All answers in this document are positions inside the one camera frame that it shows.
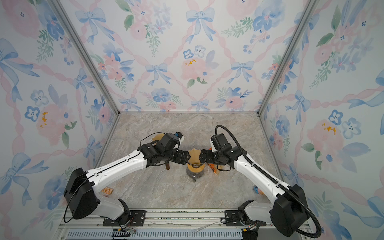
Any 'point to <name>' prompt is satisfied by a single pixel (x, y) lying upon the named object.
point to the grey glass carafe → (194, 175)
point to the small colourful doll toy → (257, 190)
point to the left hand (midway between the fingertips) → (185, 154)
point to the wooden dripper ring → (196, 168)
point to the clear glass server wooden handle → (167, 163)
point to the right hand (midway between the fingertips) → (205, 157)
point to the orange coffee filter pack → (214, 167)
